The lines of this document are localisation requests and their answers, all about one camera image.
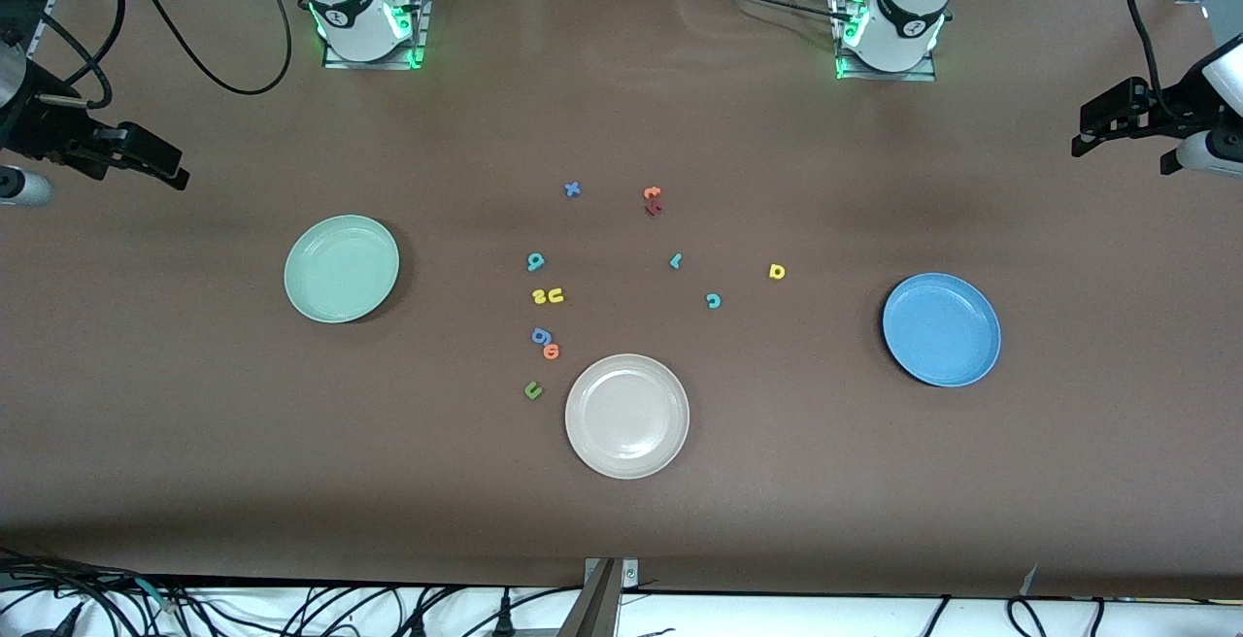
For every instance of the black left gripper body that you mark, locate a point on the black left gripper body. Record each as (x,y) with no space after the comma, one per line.
(1168,117)

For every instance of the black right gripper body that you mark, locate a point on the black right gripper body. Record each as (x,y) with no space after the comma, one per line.
(44,128)

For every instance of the green plate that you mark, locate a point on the green plate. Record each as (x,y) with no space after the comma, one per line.
(342,269)

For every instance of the blue plate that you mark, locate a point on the blue plate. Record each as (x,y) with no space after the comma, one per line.
(941,330)

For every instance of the blue foam letter g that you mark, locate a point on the blue foam letter g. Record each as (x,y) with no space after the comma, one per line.
(541,336)

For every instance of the green foam letter u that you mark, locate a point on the green foam letter u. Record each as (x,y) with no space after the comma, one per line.
(532,389)

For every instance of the brown table cover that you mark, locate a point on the brown table cover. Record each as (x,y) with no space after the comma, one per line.
(874,501)

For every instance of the beige plate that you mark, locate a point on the beige plate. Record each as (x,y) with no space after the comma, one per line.
(626,416)

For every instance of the black power plug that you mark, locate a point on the black power plug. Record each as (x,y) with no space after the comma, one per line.
(503,618)

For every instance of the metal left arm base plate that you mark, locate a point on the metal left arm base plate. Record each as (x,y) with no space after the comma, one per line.
(889,76)

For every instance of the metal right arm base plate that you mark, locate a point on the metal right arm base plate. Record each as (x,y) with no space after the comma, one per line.
(374,64)

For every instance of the aluminium profile post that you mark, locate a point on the aluminium profile post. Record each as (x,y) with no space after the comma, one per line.
(597,608)

